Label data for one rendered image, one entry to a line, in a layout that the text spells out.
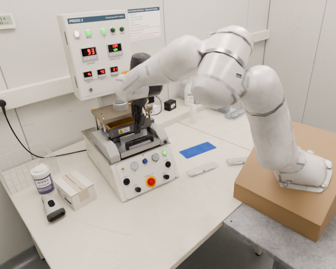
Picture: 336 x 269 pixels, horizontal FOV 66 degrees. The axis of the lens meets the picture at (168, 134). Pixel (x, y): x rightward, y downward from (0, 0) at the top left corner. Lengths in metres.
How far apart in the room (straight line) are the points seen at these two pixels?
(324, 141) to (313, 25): 2.22
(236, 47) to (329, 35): 2.65
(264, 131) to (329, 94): 2.62
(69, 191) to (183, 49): 0.89
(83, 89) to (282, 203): 1.08
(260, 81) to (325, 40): 2.66
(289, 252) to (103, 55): 1.21
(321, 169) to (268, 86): 0.56
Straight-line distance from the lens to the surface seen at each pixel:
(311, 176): 1.12
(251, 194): 1.23
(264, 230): 1.19
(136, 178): 1.30
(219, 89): 0.61
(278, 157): 0.83
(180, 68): 0.69
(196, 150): 1.64
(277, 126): 0.78
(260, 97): 0.66
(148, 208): 1.25
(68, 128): 1.88
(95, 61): 1.42
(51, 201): 1.31
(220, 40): 0.68
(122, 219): 1.23
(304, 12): 3.36
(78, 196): 1.30
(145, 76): 0.79
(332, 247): 1.22
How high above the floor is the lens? 1.61
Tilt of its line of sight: 28 degrees down
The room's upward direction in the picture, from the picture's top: 4 degrees counter-clockwise
